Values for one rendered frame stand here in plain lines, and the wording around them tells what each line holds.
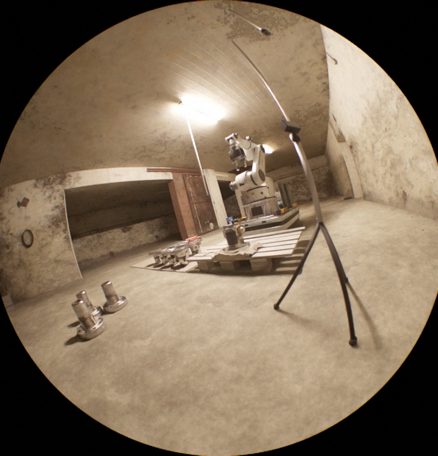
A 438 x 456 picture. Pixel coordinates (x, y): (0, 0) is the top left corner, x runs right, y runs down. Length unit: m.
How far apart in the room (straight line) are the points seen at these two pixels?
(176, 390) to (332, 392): 0.49
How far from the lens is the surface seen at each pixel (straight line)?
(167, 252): 2.23
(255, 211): 2.51
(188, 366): 0.69
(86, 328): 1.27
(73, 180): 5.01
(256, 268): 1.26
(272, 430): 0.52
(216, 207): 7.09
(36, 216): 4.91
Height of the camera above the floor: 0.52
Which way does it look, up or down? 4 degrees down
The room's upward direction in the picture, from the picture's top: 15 degrees counter-clockwise
